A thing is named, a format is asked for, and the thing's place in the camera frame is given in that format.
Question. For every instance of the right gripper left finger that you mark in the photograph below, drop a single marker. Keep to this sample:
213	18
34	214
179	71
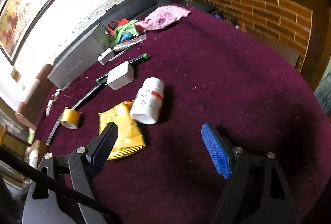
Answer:
100	148

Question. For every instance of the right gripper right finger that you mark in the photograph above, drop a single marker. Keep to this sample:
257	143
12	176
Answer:
219	151

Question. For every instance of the yellow snack packet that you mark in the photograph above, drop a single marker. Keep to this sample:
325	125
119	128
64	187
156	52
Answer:
130	139

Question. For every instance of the yellow tape roll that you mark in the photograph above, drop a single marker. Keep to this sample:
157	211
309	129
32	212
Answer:
70	118

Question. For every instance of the white pill bottle red label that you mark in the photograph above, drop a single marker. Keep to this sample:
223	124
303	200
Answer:
147	104

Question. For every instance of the long black marker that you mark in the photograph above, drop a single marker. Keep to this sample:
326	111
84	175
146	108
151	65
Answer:
79	104

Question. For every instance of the white key tag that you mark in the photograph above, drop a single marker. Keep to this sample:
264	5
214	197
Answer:
52	101

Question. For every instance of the black marker green cap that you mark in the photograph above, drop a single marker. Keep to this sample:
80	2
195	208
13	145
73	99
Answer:
133	62

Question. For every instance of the white power adapter cube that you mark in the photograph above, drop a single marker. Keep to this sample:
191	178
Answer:
120	76

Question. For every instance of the brown wooden chair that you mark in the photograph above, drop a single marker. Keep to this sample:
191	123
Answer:
30	107

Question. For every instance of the small white charger plug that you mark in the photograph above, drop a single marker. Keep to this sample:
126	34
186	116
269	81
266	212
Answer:
106	56

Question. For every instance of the silver grey cardboard box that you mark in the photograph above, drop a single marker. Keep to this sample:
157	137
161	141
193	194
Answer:
80	56

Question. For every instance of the toothpaste tube package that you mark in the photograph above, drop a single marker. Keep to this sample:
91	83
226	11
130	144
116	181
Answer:
128	43

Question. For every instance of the blue small box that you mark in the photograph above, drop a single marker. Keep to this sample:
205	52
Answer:
126	37

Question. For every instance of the green cloth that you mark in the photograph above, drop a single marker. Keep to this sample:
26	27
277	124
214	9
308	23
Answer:
129	27

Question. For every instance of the pink towel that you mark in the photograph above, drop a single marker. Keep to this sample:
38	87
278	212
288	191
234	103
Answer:
161	18

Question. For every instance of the wooden brick pattern counter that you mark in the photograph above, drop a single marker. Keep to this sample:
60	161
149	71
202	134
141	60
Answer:
298	26

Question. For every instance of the black leather sofa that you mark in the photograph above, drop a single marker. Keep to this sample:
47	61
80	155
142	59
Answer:
132	9

